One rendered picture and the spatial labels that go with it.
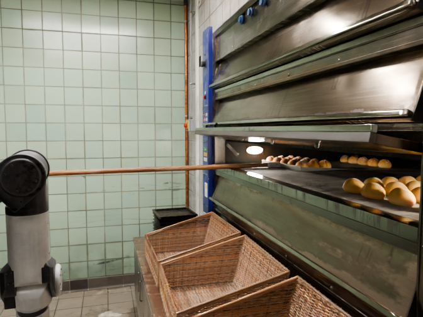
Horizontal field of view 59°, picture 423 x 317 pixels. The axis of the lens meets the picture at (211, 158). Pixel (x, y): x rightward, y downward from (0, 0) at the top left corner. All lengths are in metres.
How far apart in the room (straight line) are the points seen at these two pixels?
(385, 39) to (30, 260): 1.06
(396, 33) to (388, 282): 0.67
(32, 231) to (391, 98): 0.95
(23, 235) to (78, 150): 2.55
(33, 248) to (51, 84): 2.64
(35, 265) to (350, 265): 0.91
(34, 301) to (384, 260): 0.92
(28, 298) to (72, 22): 2.83
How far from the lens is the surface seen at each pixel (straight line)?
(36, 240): 0.94
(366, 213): 1.22
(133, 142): 3.45
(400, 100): 1.09
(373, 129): 0.96
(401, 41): 1.14
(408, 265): 1.15
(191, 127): 3.17
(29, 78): 3.52
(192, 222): 2.62
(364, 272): 1.26
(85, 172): 2.20
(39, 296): 1.01
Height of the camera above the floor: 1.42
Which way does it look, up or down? 4 degrees down
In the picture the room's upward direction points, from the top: straight up
